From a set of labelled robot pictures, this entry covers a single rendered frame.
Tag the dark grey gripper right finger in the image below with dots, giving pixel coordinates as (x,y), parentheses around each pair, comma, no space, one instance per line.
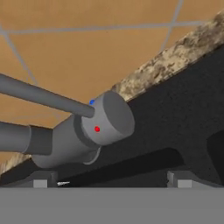
(184,178)

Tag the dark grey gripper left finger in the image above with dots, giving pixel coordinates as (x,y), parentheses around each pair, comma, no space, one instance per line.
(40,178)

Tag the grey sink tap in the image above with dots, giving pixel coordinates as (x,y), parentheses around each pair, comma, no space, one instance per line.
(65,140)

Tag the black sink basin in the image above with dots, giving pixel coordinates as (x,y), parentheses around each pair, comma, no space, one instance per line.
(175,116)

